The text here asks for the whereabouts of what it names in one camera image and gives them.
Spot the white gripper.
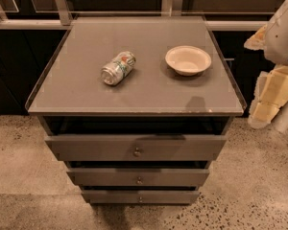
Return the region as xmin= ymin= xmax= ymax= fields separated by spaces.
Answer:
xmin=244 ymin=0 xmax=288 ymax=128

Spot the grey middle drawer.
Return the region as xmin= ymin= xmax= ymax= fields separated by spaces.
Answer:
xmin=67 ymin=168 xmax=209 ymax=187

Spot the grey bottom drawer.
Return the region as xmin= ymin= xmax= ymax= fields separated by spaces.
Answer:
xmin=82 ymin=190 xmax=199 ymax=204

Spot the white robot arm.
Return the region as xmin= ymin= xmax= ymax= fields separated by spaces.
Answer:
xmin=244 ymin=0 xmax=288 ymax=132

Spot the crushed soda can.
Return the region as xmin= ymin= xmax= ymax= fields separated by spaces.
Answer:
xmin=101 ymin=51 xmax=136 ymax=86

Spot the white paper bowl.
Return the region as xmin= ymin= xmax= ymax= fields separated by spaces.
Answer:
xmin=165 ymin=46 xmax=212 ymax=77

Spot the grey drawer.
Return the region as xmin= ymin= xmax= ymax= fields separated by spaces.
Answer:
xmin=82 ymin=190 xmax=199 ymax=204
xmin=45 ymin=134 xmax=227 ymax=161
xmin=67 ymin=168 xmax=209 ymax=187

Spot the grey drawer cabinet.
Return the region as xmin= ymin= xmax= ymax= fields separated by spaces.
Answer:
xmin=26 ymin=18 xmax=246 ymax=192

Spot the grey top drawer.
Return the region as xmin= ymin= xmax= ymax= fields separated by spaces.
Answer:
xmin=45 ymin=134 xmax=227 ymax=161

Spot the metal railing with glass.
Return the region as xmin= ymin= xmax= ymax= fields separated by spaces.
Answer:
xmin=0 ymin=0 xmax=285 ymax=27

